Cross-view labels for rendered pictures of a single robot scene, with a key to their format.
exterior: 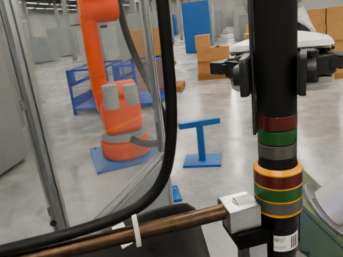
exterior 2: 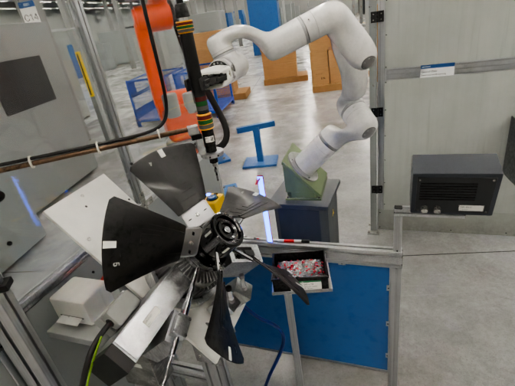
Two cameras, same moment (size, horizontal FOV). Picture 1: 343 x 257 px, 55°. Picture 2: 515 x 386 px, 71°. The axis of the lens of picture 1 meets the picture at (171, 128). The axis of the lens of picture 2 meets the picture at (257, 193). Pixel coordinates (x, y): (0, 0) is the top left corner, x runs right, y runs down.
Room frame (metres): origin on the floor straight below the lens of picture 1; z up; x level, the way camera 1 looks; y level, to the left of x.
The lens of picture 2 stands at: (-0.75, -0.20, 1.77)
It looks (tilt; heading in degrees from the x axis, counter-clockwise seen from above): 26 degrees down; 0
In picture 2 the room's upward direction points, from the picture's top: 9 degrees counter-clockwise
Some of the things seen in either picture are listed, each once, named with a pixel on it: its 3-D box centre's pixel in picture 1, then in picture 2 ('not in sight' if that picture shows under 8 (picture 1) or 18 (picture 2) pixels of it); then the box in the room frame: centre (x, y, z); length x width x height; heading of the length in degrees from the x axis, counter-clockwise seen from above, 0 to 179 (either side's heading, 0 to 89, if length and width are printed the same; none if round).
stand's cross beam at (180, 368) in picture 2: not in sight; (192, 371); (0.24, 0.16, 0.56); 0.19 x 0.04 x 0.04; 67
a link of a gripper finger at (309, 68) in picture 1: (318, 68); (210, 81); (0.27, -0.13, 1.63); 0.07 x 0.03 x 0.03; 157
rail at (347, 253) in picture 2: not in sight; (293, 250); (0.56, -0.33, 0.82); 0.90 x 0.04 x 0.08; 67
